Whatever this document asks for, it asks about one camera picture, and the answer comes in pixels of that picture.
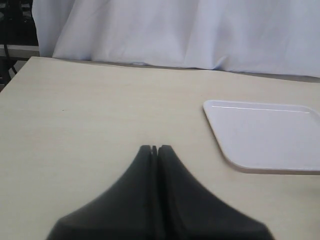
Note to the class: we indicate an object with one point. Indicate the dark equipment beside table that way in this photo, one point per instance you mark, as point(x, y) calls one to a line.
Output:
point(17, 35)

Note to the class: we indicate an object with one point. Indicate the white rectangular plastic tray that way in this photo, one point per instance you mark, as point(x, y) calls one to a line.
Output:
point(266, 137)

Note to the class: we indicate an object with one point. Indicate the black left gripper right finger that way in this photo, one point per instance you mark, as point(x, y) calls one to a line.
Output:
point(192, 212)

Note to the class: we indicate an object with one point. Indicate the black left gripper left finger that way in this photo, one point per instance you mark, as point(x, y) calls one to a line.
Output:
point(123, 212)

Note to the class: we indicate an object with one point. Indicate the white backdrop curtain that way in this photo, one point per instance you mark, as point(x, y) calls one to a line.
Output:
point(255, 36)

